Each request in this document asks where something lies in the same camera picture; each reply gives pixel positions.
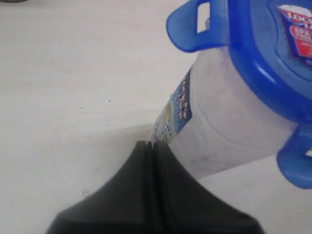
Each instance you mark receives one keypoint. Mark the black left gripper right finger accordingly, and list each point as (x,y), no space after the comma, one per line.
(187,207)

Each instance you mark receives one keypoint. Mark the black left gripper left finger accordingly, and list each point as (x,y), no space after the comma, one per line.
(121,206)

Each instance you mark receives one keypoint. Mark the tall translucent plastic container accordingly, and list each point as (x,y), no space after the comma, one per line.
(214,122)

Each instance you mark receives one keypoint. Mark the blue plastic snap lid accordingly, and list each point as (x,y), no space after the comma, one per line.
(270,44)

